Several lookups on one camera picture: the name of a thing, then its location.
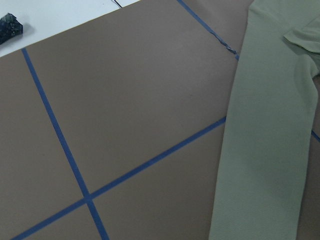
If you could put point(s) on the olive green long-sleeve shirt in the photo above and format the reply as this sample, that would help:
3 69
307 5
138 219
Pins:
264 156

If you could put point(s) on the dark folded umbrella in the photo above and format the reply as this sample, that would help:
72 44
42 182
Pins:
10 27

